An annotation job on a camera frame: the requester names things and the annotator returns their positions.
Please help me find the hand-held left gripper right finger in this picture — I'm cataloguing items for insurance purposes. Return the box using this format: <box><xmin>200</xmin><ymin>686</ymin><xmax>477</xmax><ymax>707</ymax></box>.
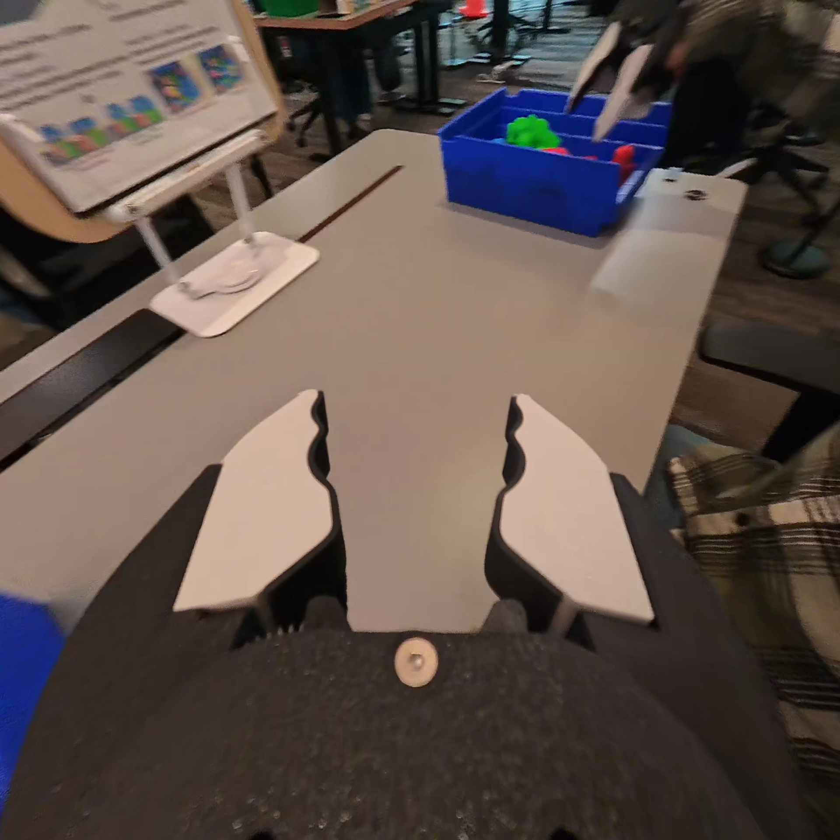
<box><xmin>484</xmin><ymin>394</ymin><xmax>656</xmax><ymax>634</ymax></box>

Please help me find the black floor stand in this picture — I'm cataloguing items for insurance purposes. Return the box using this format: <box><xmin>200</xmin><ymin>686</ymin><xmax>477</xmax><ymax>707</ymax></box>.
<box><xmin>761</xmin><ymin>190</ymin><xmax>840</xmax><ymax>280</ymax></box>

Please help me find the black office chair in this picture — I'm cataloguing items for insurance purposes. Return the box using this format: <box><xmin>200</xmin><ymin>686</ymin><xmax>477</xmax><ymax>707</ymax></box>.
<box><xmin>699</xmin><ymin>322</ymin><xmax>840</xmax><ymax>463</ymax></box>

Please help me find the pile of colourful toy blocks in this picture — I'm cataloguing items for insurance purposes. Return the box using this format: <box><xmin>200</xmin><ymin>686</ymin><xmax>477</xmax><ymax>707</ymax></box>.
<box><xmin>505</xmin><ymin>115</ymin><xmax>639</xmax><ymax>186</ymax></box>

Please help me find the person's right forearm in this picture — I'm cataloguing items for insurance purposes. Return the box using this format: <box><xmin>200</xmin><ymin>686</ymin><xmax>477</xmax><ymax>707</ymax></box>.
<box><xmin>656</xmin><ymin>0</ymin><xmax>840</xmax><ymax>119</ymax></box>

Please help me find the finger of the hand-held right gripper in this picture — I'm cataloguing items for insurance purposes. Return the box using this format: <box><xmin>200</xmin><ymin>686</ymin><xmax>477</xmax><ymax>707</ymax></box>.
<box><xmin>567</xmin><ymin>23</ymin><xmax>626</xmax><ymax>112</ymax></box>
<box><xmin>591</xmin><ymin>45</ymin><xmax>657</xmax><ymax>142</ymax></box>

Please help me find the brown background table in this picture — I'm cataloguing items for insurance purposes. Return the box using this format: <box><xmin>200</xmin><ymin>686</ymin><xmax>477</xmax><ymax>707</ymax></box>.
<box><xmin>252</xmin><ymin>0</ymin><xmax>467</xmax><ymax>155</ymax></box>

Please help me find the printed instruction sheet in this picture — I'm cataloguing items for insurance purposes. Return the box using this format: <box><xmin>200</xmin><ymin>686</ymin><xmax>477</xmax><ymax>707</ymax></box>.
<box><xmin>0</xmin><ymin>0</ymin><xmax>280</xmax><ymax>214</ymax></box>

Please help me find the blue plastic bin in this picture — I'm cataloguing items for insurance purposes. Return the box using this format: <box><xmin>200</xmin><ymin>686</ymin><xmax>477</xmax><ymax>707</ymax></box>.
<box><xmin>437</xmin><ymin>87</ymin><xmax>672</xmax><ymax>238</ymax></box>
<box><xmin>0</xmin><ymin>591</ymin><xmax>67</xmax><ymax>798</ymax></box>

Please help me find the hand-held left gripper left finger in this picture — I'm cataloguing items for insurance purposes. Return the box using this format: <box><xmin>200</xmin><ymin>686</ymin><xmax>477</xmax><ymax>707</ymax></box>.
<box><xmin>172</xmin><ymin>389</ymin><xmax>347</xmax><ymax>631</ymax></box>

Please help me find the black cable tray cover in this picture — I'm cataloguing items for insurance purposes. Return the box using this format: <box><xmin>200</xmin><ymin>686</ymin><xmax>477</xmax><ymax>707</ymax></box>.
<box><xmin>0</xmin><ymin>308</ymin><xmax>186</xmax><ymax>463</ymax></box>

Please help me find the white document stand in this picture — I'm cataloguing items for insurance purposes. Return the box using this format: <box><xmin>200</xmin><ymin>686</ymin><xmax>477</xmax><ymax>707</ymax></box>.
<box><xmin>0</xmin><ymin>115</ymin><xmax>320</xmax><ymax>339</ymax></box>

